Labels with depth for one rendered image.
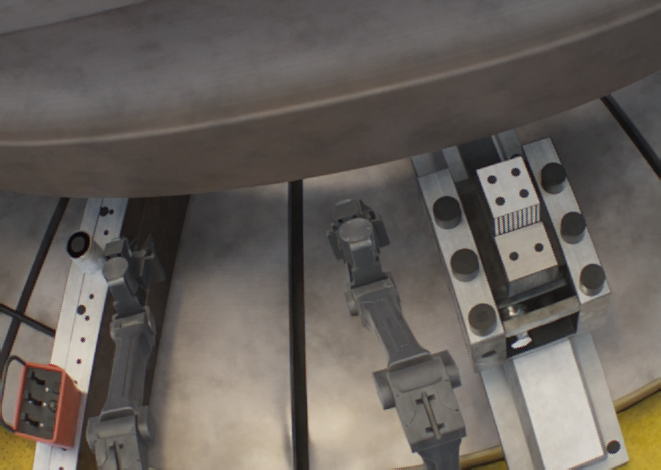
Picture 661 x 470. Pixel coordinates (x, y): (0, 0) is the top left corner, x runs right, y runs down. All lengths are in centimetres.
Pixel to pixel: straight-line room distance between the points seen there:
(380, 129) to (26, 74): 82
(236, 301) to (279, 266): 15
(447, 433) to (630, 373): 126
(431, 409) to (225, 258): 151
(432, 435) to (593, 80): 106
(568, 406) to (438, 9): 98
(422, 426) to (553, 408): 103
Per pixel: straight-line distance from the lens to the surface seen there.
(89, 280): 231
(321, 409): 240
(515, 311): 212
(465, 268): 203
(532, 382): 220
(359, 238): 156
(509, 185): 198
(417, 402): 120
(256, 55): 184
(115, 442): 133
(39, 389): 215
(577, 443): 216
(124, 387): 145
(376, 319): 143
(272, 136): 188
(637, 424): 267
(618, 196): 258
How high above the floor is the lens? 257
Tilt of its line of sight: 61 degrees down
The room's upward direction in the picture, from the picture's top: 21 degrees counter-clockwise
